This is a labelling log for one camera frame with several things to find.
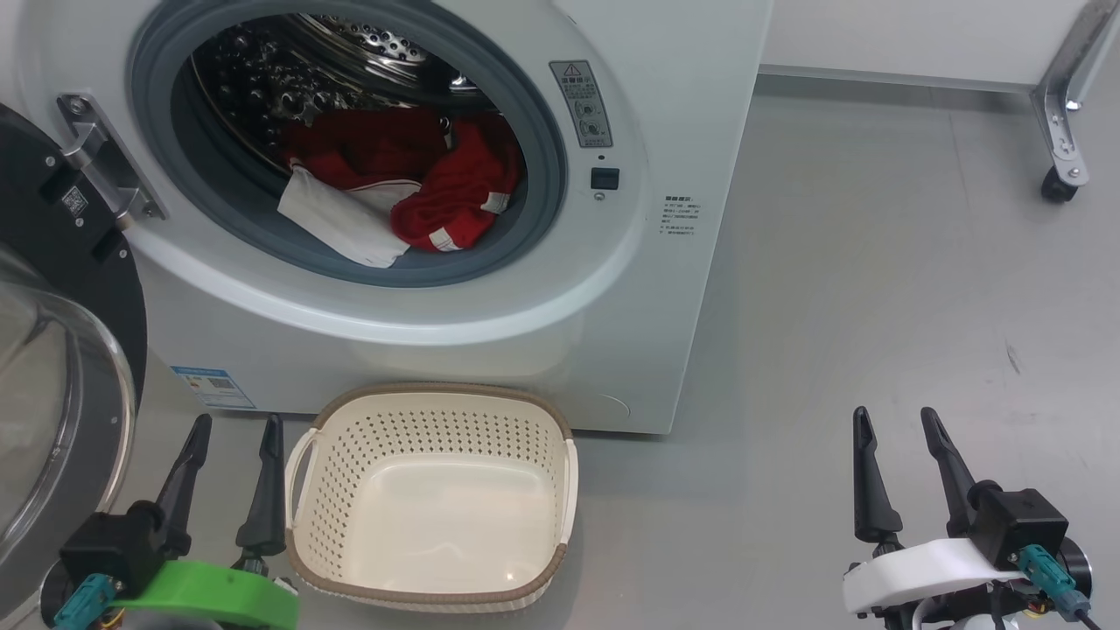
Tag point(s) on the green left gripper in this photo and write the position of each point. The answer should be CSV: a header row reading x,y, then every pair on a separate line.
x,y
210,595

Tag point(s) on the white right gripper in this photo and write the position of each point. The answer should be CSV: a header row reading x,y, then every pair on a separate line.
x,y
919,573

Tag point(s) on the dark round washing machine door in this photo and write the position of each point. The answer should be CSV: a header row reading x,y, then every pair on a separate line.
x,y
35,219

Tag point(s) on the red and white garment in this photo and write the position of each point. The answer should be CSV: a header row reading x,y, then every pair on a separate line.
x,y
455,184

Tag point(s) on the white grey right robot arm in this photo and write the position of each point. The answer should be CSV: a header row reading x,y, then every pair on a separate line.
x,y
1006,625

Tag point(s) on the cream perforated laundry basket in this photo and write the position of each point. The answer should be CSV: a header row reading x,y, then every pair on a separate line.
x,y
437,516

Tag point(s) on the white washing machine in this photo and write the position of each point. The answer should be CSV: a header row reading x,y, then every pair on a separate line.
x,y
665,306

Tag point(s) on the silver door hinge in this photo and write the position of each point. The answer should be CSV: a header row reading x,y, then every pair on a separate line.
x,y
105,157

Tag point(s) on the blue energy label sticker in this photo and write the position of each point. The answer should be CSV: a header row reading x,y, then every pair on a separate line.
x,y
213,388

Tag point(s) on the grey warning sticker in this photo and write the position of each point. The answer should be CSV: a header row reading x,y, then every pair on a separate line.
x,y
582,103

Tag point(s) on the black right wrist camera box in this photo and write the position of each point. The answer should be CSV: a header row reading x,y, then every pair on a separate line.
x,y
1019,525

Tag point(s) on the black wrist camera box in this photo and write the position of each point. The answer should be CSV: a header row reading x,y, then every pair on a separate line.
x,y
109,547
1019,525

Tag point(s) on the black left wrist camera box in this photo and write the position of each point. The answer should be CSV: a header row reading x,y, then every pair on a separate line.
x,y
109,547

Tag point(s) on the metal frame leg with caster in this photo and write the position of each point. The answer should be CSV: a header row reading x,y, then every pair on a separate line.
x,y
1063,131

